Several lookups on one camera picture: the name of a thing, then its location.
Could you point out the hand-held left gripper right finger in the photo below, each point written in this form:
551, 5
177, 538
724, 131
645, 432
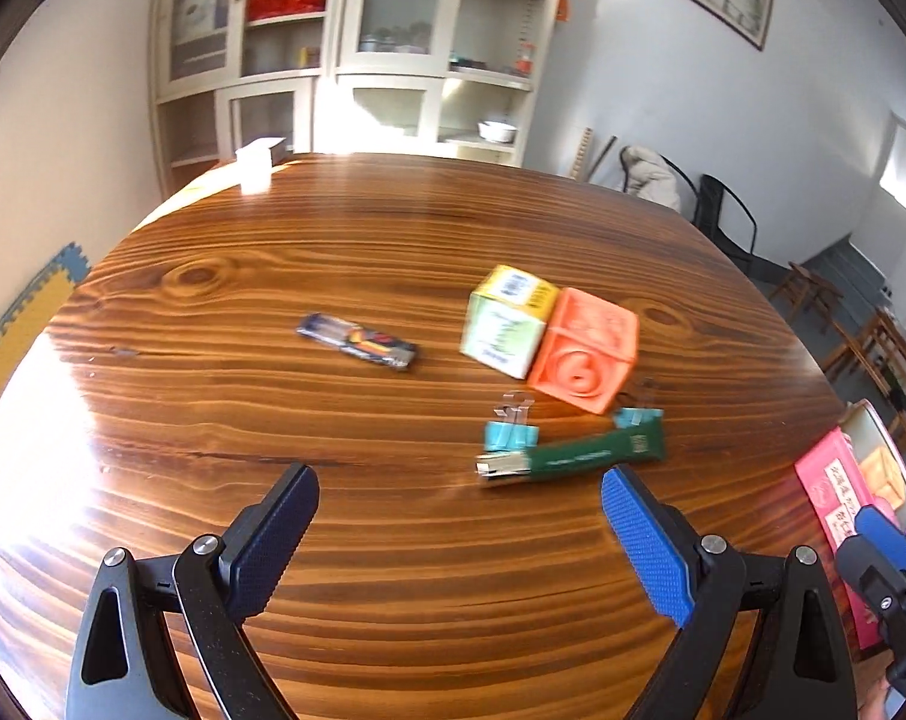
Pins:
648, 540

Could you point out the grey stairs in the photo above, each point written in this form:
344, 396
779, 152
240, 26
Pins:
847, 262

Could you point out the black lighter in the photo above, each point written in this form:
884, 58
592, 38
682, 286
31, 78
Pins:
355, 341

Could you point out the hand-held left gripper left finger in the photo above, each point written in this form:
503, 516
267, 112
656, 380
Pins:
273, 532

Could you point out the hanging orange ornament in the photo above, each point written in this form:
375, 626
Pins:
563, 4

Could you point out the orange drink bottle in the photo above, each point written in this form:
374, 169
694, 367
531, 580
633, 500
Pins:
526, 60

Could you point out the beige puffer jacket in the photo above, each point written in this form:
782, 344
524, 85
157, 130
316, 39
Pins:
648, 176

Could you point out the white bowl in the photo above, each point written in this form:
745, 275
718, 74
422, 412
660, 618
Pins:
496, 130

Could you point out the row of red packs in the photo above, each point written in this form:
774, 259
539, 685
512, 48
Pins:
284, 2

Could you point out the yellow can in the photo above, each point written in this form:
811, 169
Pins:
309, 56

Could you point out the bright window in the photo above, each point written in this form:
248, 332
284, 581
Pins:
901, 165

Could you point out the orange embossed toy cube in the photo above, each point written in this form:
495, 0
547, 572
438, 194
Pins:
580, 360

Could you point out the white printed bag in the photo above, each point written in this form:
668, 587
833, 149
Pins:
202, 11

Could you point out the stack of dishes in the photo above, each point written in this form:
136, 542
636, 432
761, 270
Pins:
468, 60

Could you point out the wooden stool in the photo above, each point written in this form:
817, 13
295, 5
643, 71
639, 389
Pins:
802, 289

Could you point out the black metal chair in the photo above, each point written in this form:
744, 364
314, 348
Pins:
723, 217
689, 187

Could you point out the dark stick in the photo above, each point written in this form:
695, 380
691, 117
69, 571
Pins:
601, 161

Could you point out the row of china cups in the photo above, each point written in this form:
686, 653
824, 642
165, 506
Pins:
393, 39

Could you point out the pink tin box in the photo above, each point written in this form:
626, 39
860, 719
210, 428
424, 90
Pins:
828, 480

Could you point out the yellow green small box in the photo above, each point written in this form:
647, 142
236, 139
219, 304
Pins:
502, 330

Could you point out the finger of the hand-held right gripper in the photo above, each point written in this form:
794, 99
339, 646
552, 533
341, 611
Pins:
869, 574
884, 536

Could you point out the blue yellow foam mat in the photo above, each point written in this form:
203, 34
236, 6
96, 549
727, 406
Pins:
18, 315

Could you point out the beige glass door cabinet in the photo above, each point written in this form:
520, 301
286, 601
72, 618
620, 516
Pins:
438, 15
198, 90

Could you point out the small white box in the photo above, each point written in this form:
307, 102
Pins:
260, 157

